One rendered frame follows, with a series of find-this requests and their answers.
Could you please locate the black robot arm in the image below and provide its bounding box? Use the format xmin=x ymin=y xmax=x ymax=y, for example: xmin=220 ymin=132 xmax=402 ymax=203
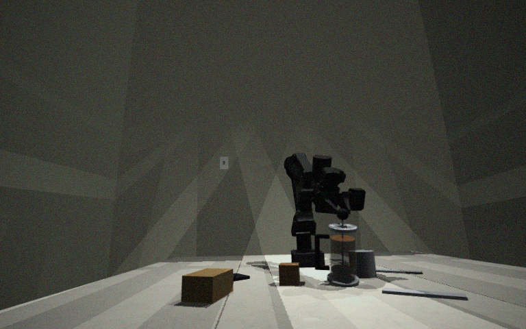
xmin=284 ymin=153 xmax=346 ymax=253

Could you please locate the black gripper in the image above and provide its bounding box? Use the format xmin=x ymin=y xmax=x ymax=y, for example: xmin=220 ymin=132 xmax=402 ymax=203
xmin=298 ymin=186 xmax=366 ymax=215

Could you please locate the glass french press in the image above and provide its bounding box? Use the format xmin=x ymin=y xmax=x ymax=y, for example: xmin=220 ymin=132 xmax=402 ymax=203
xmin=315 ymin=208 xmax=360 ymax=287

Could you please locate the brown rectangular block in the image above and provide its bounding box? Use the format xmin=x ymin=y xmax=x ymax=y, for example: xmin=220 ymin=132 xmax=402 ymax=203
xmin=181 ymin=268 xmax=233 ymax=304

